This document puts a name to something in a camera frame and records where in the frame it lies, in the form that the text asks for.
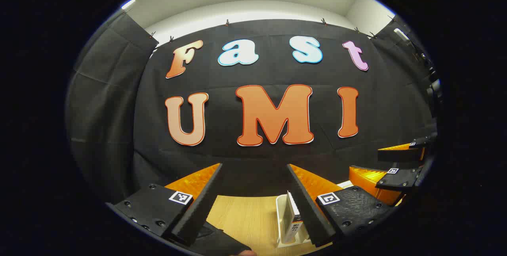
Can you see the grey portrait cover book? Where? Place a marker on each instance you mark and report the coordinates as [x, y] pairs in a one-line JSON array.
[[294, 224]]

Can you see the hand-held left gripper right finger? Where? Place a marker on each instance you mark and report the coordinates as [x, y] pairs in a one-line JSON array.
[[309, 212]]

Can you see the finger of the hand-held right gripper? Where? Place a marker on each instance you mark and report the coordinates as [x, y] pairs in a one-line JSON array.
[[400, 153], [400, 178]]

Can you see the white bookshelf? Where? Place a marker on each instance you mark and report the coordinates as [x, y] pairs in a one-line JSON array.
[[281, 216]]

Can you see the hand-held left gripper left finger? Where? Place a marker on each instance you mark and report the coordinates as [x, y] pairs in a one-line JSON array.
[[202, 204]]

